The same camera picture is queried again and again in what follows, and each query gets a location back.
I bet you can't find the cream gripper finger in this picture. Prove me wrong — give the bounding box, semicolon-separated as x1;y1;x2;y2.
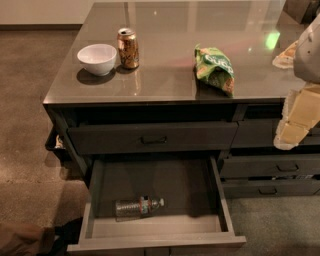
273;85;320;150
272;41;298;69

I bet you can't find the clear plastic water bottle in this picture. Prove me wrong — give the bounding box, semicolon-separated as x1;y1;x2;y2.
115;196;165;218

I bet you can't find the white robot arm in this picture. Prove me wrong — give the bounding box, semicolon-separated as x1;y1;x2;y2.
272;15;320;150

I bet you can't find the top right grey drawer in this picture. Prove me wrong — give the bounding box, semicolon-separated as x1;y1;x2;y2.
232;119;320;148

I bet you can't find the middle right grey drawer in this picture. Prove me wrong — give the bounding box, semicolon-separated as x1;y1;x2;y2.
220;154;320;178

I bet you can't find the dark grey counter cabinet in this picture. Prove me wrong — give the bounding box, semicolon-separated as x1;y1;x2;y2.
44;0;319;183

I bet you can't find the open middle grey drawer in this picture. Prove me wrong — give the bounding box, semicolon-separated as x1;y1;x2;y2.
67;157;246;256

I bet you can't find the top left grey drawer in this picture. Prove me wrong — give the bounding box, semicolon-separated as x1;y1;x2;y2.
68;122;238;155

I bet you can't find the green snack bag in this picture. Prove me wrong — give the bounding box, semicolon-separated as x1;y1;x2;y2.
194;45;235;98

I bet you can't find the copper soda can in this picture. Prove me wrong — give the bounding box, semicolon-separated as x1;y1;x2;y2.
117;28;139;69

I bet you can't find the white ceramic bowl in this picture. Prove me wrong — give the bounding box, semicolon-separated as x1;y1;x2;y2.
77;44;117;76

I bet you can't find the black bin beside cabinet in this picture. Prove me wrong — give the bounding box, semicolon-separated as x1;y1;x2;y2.
45;128;70;162

